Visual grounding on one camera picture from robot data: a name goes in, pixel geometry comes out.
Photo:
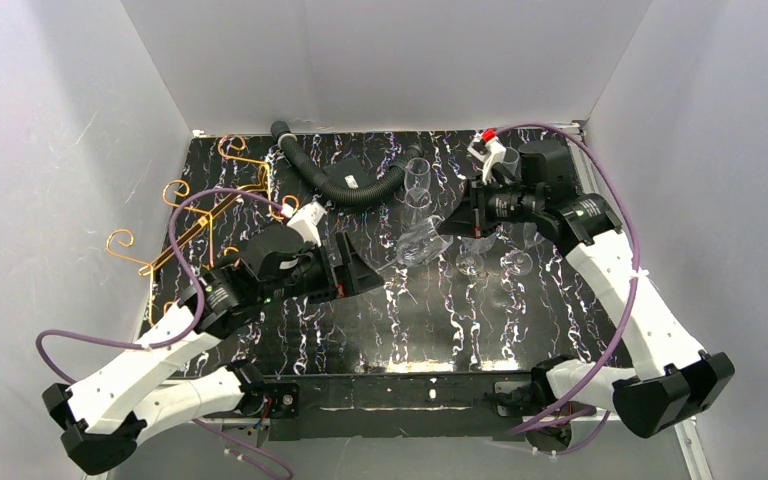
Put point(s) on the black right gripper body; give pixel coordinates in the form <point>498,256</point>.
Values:
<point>478,208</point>

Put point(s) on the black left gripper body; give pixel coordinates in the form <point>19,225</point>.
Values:
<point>342,266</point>

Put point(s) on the clear stemmed wine glass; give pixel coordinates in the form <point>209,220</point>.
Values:
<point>421,243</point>

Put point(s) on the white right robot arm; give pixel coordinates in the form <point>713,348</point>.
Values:
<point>653,374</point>

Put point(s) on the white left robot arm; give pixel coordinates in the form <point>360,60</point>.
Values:
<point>107,415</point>

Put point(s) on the black marble rack base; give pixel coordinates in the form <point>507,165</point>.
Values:
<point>251,199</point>

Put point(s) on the clear tumbler glass far right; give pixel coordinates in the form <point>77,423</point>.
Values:
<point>470,260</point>

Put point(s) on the tall clear flute front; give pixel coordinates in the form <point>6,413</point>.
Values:
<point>416,206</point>

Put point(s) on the tall clear flute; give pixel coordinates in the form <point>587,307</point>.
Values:
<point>416,206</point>
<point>417,174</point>

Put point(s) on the clear glass near right base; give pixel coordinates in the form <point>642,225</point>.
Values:
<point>519,260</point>

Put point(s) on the tall clear flute rear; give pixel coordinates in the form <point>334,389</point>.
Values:
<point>417,174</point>

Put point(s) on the black box with label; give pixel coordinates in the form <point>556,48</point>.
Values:
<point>348,173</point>

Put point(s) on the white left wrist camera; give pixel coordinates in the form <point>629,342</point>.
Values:
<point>305,222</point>

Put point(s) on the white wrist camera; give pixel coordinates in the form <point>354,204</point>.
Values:
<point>305,222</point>
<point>486,148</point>

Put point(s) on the gold wire glass rack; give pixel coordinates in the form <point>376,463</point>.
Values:
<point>204,169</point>

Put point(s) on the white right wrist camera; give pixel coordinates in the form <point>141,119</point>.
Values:
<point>486,148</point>

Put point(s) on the black front mounting rail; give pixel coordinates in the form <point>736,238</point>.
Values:
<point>417,405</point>

